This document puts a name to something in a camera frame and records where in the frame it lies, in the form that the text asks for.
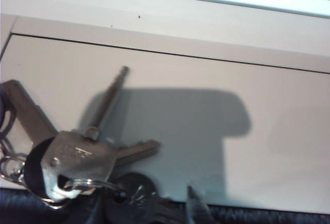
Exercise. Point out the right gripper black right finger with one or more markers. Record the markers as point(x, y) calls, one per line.
point(197, 208)

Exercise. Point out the bunch of keys with black fob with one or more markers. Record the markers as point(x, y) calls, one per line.
point(77, 157)

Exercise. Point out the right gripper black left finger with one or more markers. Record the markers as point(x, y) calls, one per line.
point(99, 208)

